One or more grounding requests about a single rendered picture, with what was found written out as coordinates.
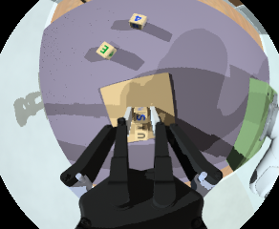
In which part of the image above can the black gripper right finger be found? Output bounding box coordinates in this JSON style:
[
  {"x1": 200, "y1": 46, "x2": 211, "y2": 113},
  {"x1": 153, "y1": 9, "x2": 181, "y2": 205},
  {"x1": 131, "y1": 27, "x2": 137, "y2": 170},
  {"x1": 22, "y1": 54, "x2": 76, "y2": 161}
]
[{"x1": 150, "y1": 106, "x2": 223, "y2": 208}]

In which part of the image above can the tan flat mat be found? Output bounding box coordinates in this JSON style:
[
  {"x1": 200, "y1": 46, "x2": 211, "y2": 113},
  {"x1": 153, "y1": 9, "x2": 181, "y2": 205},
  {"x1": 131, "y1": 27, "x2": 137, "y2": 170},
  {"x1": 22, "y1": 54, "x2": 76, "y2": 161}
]
[{"x1": 100, "y1": 73, "x2": 175, "y2": 142}]

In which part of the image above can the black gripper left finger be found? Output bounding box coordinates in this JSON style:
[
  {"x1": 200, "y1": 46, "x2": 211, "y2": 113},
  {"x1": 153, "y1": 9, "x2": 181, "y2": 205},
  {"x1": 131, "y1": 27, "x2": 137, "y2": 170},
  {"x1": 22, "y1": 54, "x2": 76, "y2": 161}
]
[{"x1": 60, "y1": 107, "x2": 132, "y2": 208}]

